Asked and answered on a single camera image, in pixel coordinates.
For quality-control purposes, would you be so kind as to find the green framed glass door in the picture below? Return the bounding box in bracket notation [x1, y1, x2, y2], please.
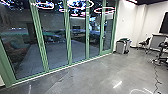
[99, 0, 118, 55]
[0, 0, 119, 88]

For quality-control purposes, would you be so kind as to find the grey indoor trash bin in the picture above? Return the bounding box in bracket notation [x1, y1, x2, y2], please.
[115, 40, 126, 55]

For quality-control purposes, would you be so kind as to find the green lidded trash bin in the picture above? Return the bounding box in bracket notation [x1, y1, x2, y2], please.
[119, 37, 133, 55]

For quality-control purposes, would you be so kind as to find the green outdoor table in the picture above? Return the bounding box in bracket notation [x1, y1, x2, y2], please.
[42, 30, 68, 43]

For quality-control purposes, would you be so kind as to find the black swivel chair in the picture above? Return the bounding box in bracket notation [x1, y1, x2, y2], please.
[137, 36, 153, 55]

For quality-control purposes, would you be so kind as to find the grey desk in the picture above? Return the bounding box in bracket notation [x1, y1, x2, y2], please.
[150, 32, 168, 52]

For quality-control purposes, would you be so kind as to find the black equipment stand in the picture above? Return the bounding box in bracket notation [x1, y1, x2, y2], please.
[155, 41, 168, 67]

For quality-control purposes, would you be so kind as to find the dark monitor screen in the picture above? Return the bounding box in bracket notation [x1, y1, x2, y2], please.
[159, 11, 168, 34]

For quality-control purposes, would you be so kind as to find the thin floor cable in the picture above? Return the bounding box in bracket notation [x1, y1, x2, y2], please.
[150, 59, 164, 94]

